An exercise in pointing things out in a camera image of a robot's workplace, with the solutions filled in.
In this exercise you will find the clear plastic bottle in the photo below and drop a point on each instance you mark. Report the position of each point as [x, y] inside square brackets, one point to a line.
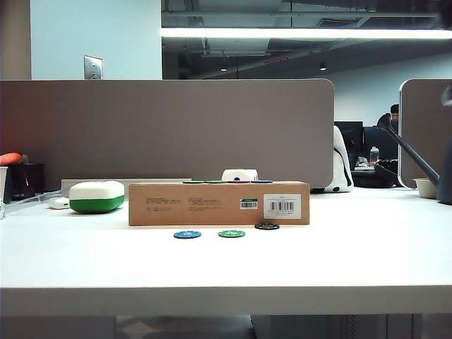
[374, 153]

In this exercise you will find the grey partition panel white edge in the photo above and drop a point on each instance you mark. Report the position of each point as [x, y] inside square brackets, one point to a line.
[420, 134]

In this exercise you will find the long ceiling light strip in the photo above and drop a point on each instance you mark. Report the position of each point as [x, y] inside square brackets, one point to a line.
[282, 33]

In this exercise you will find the orange object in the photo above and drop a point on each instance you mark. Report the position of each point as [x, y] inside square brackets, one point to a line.
[10, 158]

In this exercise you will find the green poker chip on box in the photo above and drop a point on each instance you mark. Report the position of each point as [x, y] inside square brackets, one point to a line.
[205, 181]

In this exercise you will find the black watering can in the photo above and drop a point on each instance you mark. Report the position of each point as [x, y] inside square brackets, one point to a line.
[445, 176]

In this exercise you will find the metal wall switch plate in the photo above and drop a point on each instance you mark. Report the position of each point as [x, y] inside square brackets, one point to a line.
[93, 68]

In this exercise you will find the brown cardboard box with barcode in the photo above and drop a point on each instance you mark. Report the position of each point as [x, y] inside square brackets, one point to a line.
[212, 205]

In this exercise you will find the white and green case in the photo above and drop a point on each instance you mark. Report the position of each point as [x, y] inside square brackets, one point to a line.
[96, 197]

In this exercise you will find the clear acrylic tray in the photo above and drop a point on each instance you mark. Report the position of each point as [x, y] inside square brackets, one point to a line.
[24, 203]

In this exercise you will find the dark computer monitor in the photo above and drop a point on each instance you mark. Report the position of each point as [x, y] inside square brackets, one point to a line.
[351, 137]
[383, 144]

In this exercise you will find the silver partition base rail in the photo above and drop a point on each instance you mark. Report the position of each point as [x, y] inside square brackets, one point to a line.
[92, 182]

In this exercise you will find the white and black plush figure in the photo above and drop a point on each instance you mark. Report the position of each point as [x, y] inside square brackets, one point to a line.
[340, 169]

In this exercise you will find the small beige bowl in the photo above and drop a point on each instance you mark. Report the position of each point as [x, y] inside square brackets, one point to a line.
[425, 187]

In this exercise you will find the black bag in background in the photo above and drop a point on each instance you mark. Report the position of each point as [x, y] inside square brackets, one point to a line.
[378, 174]

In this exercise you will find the black poker chip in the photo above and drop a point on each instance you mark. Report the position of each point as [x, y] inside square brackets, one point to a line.
[267, 226]

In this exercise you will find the wide grey desk partition panel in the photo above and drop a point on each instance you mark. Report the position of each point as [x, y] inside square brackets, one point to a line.
[176, 130]

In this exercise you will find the seated person in background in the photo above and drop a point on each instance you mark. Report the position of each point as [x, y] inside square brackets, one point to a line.
[395, 111]

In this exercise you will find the blue poker chip on box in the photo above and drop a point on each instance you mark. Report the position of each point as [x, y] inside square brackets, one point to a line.
[262, 181]

